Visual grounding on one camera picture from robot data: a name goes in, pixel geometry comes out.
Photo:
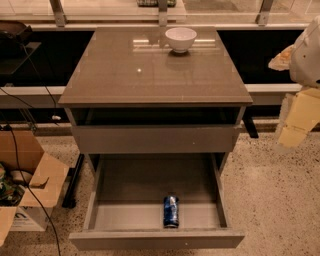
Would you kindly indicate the blue pepsi can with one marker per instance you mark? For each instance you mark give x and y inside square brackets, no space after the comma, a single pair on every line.
[171,212]

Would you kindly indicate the open grey middle drawer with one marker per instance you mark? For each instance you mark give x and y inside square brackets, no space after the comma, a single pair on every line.
[125,209]

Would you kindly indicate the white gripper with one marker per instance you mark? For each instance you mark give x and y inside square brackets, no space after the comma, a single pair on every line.
[306,61]

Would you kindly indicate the dark device on shelf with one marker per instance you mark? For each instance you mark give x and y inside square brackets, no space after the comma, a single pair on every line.
[15,46]

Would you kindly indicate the metal window rail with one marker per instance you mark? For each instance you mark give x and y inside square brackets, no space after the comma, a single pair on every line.
[39,97]

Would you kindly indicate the grey drawer cabinet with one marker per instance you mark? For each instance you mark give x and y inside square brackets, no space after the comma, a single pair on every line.
[131,77]

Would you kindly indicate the open cardboard box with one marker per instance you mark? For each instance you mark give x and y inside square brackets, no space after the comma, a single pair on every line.
[21,152]

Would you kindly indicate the closed grey top drawer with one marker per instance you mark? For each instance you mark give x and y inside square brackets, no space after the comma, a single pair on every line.
[152,139]

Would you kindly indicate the black floor bar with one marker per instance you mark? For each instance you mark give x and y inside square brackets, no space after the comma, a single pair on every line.
[69,200]

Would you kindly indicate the white ceramic bowl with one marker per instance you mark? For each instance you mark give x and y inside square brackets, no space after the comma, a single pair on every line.
[180,39]

